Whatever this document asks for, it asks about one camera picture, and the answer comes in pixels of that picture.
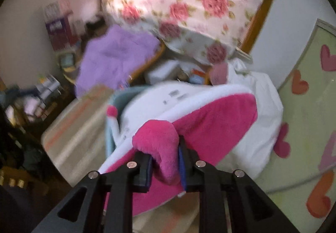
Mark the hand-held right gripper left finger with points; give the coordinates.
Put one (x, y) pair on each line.
(149, 170)

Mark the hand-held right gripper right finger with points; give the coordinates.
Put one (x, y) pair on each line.
(183, 170)

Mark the light blue plastic tub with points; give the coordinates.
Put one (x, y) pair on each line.
(111, 141)

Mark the white plush pillow pink back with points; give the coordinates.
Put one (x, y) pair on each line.
(210, 123)

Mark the white cloth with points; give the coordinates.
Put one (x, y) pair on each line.
(262, 128)

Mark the small white box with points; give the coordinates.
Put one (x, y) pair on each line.
(164, 71)

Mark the pink plush toy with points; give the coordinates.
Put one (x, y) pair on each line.
(219, 74)

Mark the purple fleece towel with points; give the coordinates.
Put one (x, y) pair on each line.
(113, 60)

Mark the wooden desk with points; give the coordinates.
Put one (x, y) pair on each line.
(19, 174)

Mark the stack of books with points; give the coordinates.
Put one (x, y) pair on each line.
(47, 87)

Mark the heart print panel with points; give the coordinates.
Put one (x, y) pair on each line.
(307, 117)

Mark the clear storage box yellow lid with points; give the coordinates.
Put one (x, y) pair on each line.
(68, 61)

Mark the purple cardboard box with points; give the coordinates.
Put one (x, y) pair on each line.
(59, 31)

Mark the pink white cartoon box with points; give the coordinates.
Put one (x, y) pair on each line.
(56, 7)

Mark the wooden chair frame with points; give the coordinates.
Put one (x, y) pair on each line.
(149, 64)

